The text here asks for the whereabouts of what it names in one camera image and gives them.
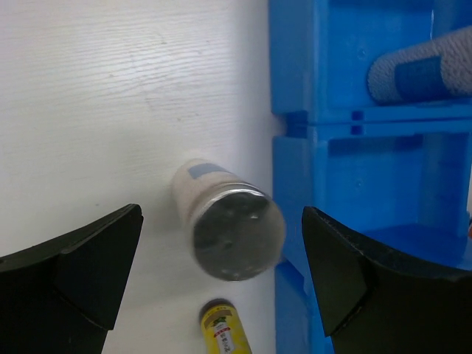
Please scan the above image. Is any small yellow bottle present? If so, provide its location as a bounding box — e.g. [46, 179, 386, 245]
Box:
[198, 298, 252, 354]

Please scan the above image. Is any silver-lid shaker blue label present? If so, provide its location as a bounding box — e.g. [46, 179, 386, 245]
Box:
[172, 159, 286, 282]
[367, 27, 471, 105]

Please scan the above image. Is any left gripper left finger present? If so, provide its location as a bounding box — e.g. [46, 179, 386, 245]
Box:
[1, 204, 143, 353]

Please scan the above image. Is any blue three-compartment plastic bin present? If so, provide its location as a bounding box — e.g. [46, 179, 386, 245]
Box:
[268, 1, 471, 353]

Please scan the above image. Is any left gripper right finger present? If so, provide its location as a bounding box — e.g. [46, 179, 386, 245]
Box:
[302, 207, 471, 353]

